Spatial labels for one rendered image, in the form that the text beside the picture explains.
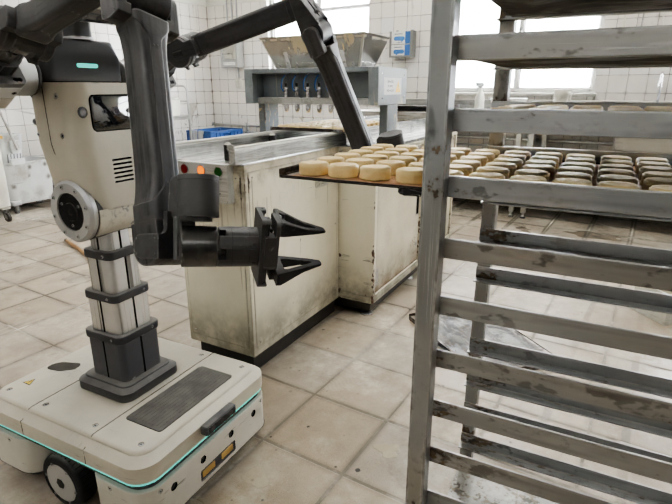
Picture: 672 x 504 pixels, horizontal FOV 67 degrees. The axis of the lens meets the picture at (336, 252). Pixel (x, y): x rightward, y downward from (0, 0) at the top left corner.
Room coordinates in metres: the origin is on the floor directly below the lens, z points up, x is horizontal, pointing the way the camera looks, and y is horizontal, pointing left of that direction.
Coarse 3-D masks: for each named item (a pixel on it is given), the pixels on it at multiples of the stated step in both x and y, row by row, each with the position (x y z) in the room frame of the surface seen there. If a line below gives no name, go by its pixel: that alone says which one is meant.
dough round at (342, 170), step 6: (342, 162) 0.85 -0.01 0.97; (348, 162) 0.85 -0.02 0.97; (330, 168) 0.82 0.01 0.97; (336, 168) 0.81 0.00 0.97; (342, 168) 0.81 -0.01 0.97; (348, 168) 0.81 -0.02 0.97; (354, 168) 0.82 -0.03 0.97; (330, 174) 0.82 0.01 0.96; (336, 174) 0.81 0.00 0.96; (342, 174) 0.81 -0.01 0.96; (348, 174) 0.81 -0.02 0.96; (354, 174) 0.82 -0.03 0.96
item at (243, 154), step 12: (252, 144) 1.83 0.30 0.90; (264, 144) 1.87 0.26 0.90; (276, 144) 1.94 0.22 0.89; (288, 144) 2.01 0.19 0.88; (300, 144) 2.08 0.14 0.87; (312, 144) 2.17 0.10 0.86; (324, 144) 2.26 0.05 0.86; (336, 144) 2.35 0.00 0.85; (240, 156) 1.75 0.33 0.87; (252, 156) 1.81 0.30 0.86; (264, 156) 1.87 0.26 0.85; (276, 156) 1.94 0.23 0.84
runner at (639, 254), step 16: (480, 240) 1.07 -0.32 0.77; (496, 240) 1.06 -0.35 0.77; (512, 240) 1.05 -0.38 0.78; (528, 240) 1.03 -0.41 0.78; (544, 240) 1.02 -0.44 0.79; (560, 240) 1.01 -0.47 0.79; (576, 240) 0.99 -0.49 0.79; (592, 256) 0.96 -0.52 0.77; (608, 256) 0.96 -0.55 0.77; (624, 256) 0.95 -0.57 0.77; (640, 256) 0.94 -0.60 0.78; (656, 256) 0.93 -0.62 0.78
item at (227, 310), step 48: (240, 192) 1.76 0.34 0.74; (288, 192) 1.98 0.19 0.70; (336, 192) 2.33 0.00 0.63; (288, 240) 1.97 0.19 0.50; (336, 240) 2.33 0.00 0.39; (192, 288) 1.89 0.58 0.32; (240, 288) 1.77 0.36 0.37; (288, 288) 1.96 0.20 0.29; (336, 288) 2.33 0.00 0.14; (192, 336) 1.91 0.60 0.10; (240, 336) 1.78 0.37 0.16; (288, 336) 2.00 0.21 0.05
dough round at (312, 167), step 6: (300, 162) 0.85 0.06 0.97; (306, 162) 0.85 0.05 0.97; (312, 162) 0.85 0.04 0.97; (318, 162) 0.85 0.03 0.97; (324, 162) 0.85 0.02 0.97; (300, 168) 0.85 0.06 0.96; (306, 168) 0.84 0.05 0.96; (312, 168) 0.83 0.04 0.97; (318, 168) 0.84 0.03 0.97; (324, 168) 0.84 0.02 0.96; (306, 174) 0.84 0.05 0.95; (312, 174) 0.83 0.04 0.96; (318, 174) 0.84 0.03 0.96; (324, 174) 0.84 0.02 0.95
